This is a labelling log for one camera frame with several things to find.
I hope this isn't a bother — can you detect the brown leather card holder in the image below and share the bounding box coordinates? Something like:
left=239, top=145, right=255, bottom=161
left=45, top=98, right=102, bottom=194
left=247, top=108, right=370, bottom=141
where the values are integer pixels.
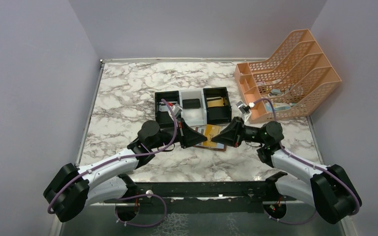
left=192, top=125, right=228, bottom=152

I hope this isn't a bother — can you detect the black and white card tray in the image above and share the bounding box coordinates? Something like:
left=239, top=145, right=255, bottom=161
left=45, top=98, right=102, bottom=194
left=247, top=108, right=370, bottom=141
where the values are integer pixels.
left=154, top=87, right=232, bottom=128

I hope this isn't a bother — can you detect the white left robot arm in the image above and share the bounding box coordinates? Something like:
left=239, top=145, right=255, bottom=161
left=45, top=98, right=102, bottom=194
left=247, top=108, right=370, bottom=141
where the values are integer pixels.
left=43, top=118, right=207, bottom=222

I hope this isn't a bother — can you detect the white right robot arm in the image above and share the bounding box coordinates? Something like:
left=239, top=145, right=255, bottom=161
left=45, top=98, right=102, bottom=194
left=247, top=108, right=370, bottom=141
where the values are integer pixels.
left=211, top=117, right=362, bottom=224

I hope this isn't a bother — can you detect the black card in tray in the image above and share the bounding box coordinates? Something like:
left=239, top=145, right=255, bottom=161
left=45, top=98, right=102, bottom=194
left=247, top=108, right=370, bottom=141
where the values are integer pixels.
left=182, top=98, right=201, bottom=109

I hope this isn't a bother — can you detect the gold card in tray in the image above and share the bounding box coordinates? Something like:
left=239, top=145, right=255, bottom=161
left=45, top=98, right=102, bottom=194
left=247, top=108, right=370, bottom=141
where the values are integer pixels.
left=207, top=97, right=225, bottom=108

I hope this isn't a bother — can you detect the orange plastic file organizer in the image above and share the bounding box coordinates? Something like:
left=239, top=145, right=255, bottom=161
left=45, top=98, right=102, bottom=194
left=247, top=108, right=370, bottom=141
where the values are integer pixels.
left=234, top=29, right=342, bottom=123

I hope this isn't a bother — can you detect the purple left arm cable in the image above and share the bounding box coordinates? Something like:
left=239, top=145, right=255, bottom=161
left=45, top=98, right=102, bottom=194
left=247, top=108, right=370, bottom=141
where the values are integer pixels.
left=47, top=98, right=180, bottom=228

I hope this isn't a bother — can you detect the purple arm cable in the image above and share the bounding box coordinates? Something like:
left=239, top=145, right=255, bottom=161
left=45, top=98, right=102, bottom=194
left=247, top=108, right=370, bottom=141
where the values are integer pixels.
left=47, top=98, right=180, bottom=228
left=249, top=98, right=362, bottom=225

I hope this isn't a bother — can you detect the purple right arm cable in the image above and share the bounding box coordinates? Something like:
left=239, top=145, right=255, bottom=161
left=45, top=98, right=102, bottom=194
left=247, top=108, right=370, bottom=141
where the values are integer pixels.
left=249, top=98, right=362, bottom=225

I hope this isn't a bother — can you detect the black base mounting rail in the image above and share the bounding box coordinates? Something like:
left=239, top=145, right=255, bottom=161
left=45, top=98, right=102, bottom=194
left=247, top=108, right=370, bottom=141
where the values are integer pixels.
left=57, top=180, right=348, bottom=207

